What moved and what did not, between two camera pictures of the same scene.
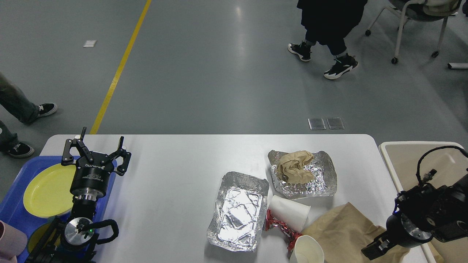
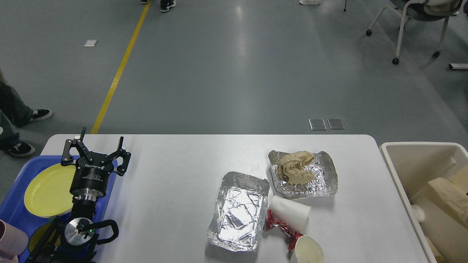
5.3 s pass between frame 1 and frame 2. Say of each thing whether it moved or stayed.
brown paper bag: moved
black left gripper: stayed
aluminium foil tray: stayed
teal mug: stayed
